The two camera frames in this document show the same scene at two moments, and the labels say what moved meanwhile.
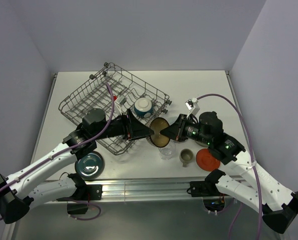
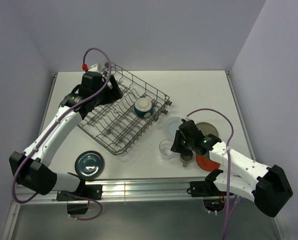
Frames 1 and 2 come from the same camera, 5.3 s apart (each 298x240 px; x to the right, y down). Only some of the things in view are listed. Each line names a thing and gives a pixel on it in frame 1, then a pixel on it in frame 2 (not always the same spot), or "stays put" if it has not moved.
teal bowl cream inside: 142,107 stays put
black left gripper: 132,128 → 111,95
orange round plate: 206,161 stays put
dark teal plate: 91,166 stays put
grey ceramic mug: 186,155 stays put
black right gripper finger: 172,131 → 177,145
